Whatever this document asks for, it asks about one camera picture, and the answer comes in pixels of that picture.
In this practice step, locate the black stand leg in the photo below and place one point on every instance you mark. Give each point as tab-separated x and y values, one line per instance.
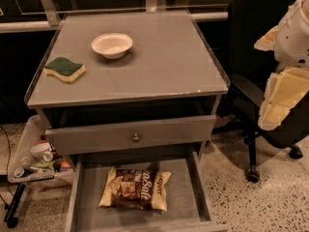
9	218

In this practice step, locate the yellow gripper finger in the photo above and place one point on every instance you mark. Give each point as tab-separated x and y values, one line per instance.
266	42
283	92

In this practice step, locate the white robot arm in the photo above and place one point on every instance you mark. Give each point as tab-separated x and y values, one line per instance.
291	44

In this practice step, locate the round metal drawer knob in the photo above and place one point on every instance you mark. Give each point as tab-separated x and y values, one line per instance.
136	137

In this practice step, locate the green yellow sponge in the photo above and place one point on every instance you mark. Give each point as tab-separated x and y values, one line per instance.
64	69

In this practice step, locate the white cup in bin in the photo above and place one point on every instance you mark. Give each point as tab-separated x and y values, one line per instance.
40	149

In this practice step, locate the grey open middle drawer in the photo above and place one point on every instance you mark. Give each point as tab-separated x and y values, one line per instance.
187	206

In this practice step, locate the white paper bowl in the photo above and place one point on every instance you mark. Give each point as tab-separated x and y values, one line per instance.
112	46

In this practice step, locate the grey top drawer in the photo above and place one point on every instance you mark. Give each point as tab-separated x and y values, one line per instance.
110	137

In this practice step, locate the metal railing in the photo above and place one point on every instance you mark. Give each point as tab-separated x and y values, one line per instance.
44	15

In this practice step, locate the brown chip bag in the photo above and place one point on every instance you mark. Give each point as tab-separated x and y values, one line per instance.
135	189

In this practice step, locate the black office chair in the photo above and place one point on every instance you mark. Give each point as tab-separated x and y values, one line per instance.
248	70

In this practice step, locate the grey drawer cabinet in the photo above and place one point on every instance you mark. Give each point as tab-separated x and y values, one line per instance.
170	72

